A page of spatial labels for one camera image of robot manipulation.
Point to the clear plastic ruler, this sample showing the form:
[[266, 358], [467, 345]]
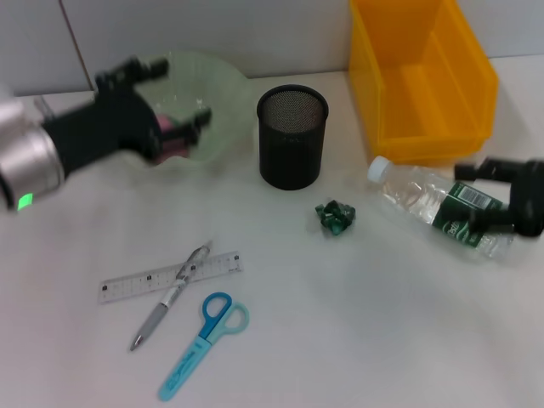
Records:
[[136, 285]]

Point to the yellow plastic bin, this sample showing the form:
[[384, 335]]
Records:
[[425, 106]]

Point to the blue scissors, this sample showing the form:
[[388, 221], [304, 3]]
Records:
[[191, 353]]

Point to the grey clear pen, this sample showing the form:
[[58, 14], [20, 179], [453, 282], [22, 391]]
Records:
[[170, 295]]

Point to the green plastic scrap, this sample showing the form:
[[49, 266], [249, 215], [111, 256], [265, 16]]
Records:
[[336, 217]]

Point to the clear green-label water bottle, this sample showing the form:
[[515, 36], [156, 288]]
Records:
[[408, 191]]

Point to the pink peach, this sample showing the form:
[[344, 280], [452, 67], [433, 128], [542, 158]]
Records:
[[165, 122]]

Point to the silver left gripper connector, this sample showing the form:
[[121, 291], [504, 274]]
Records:
[[42, 107]]

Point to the green glass fruit plate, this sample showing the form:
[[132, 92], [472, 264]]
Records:
[[221, 98]]

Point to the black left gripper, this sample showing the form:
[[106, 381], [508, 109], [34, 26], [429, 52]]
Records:
[[106, 127]]

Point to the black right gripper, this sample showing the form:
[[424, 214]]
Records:
[[527, 200]]

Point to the black mesh pen holder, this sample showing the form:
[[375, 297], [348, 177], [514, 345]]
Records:
[[291, 144]]

